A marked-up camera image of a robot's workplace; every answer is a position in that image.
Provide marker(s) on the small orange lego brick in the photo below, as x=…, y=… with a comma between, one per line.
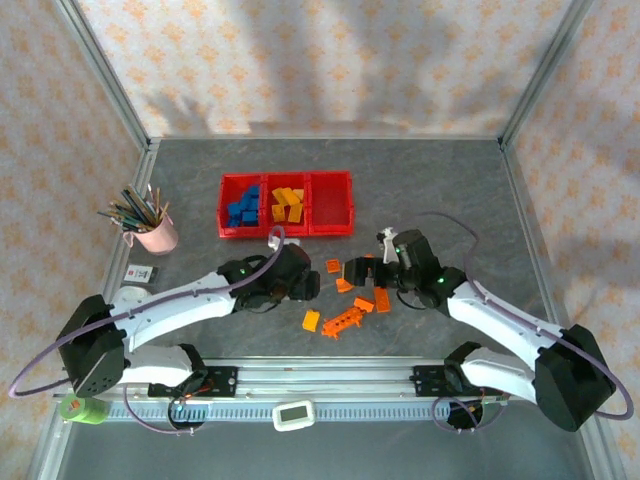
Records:
x=332, y=266

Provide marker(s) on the long orange holed lego beam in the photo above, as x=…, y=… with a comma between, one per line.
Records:
x=342, y=322

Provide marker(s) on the small blue lego brick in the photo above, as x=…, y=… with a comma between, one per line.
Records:
x=251, y=205
x=249, y=218
x=233, y=220
x=253, y=192
x=235, y=207

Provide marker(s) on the long yellow lego brick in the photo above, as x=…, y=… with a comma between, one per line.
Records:
x=284, y=196

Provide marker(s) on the small yellow lego brick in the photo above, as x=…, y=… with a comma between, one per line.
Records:
x=299, y=195

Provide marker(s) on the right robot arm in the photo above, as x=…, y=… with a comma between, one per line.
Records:
x=500, y=320

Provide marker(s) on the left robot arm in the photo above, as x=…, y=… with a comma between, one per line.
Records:
x=175, y=302

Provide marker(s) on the red plastic bin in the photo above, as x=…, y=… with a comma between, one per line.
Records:
x=222, y=200
x=282, y=230
x=330, y=202

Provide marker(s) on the white digital timer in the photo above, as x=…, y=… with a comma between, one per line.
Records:
x=293, y=414

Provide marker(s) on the pink cup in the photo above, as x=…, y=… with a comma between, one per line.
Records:
x=157, y=236

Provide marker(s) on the small white card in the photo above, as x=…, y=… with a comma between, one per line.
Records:
x=141, y=274

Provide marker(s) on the bunch of coloured pencils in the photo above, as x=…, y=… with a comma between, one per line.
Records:
x=135, y=210

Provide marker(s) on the green tape roll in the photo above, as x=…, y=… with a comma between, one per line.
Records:
x=82, y=411

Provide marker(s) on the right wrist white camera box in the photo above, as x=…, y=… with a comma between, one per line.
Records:
x=387, y=245

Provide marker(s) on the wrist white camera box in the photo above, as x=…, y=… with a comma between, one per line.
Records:
x=387, y=245
x=282, y=244

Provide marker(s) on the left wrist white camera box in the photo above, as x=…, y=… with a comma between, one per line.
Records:
x=282, y=244

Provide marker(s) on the wide aluminium base rail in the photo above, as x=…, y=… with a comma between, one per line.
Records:
x=325, y=380

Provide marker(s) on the aluminium frame rail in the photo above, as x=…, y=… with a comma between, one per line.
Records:
x=516, y=185
x=325, y=137
x=143, y=172

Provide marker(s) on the aluminium frame post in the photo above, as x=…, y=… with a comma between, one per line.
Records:
x=543, y=75
x=106, y=80

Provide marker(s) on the aluminium frame leg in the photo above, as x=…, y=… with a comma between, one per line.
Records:
x=47, y=450
x=600, y=450

